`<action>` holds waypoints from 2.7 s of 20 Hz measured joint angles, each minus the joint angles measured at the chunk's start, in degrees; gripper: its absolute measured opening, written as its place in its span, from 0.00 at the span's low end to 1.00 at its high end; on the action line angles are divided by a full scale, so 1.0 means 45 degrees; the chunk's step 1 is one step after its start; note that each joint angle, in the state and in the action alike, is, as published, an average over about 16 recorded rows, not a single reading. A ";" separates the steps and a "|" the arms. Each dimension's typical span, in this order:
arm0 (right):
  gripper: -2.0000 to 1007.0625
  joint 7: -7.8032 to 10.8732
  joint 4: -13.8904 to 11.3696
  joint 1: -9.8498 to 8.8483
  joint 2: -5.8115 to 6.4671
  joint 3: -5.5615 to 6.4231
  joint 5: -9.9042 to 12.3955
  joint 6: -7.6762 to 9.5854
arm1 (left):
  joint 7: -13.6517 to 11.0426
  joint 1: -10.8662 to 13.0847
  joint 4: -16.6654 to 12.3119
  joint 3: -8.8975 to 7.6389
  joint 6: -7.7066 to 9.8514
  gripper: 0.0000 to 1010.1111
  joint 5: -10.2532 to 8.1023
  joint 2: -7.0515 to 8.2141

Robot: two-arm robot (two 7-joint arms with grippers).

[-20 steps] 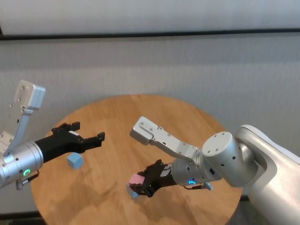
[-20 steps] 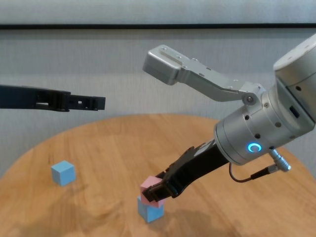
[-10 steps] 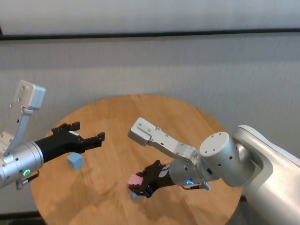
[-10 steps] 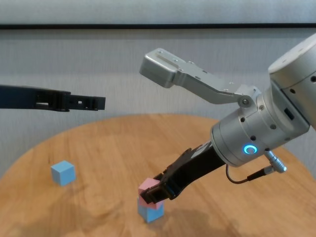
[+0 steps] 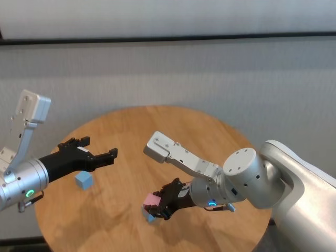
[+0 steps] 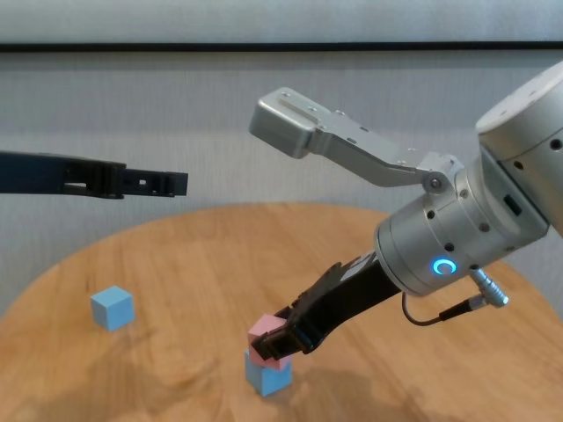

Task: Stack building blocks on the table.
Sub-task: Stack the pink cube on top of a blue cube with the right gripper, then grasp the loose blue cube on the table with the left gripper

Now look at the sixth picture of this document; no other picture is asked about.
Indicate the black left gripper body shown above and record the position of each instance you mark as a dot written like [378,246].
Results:
[53,173]

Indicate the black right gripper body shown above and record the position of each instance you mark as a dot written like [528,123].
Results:
[343,303]

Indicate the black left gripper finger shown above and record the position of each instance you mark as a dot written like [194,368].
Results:
[154,182]

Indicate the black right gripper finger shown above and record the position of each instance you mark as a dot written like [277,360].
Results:
[283,313]
[270,346]

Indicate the pink cube block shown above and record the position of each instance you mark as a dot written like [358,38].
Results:
[264,329]

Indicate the light blue cube block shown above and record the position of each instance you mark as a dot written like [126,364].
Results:
[268,378]
[112,307]

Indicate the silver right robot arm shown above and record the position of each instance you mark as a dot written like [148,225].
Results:
[484,211]

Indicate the black wall rail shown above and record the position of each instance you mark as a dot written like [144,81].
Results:
[220,47]

